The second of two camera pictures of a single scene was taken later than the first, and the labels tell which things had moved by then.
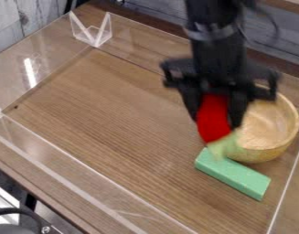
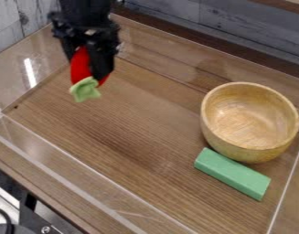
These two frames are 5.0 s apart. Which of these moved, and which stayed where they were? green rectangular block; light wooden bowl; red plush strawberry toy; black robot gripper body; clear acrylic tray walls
Moved: black robot gripper body; red plush strawberry toy
Stayed: clear acrylic tray walls; light wooden bowl; green rectangular block
